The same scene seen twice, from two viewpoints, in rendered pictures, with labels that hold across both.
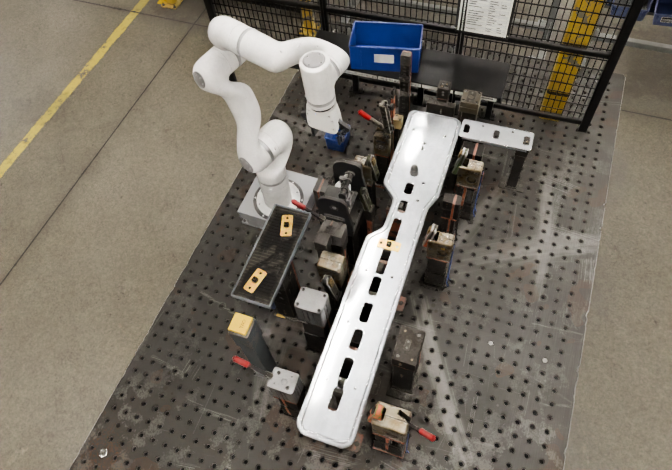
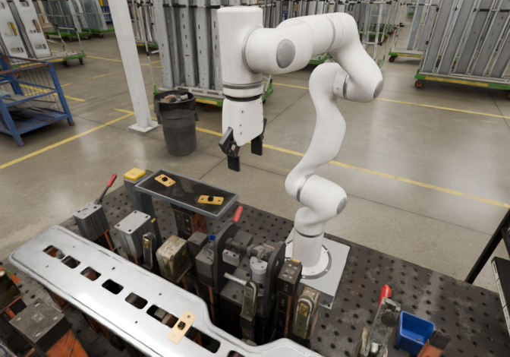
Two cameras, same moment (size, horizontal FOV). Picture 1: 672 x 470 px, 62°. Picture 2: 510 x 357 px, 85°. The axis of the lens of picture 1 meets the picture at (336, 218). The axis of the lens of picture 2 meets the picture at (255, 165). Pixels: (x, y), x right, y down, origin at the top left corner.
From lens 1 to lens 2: 1.68 m
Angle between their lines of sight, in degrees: 64
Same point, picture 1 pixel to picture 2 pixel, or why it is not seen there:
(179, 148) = (418, 253)
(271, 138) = (313, 184)
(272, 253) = (185, 190)
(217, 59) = (332, 67)
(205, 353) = not seen: hidden behind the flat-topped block
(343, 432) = (20, 253)
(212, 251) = (267, 222)
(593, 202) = not seen: outside the picture
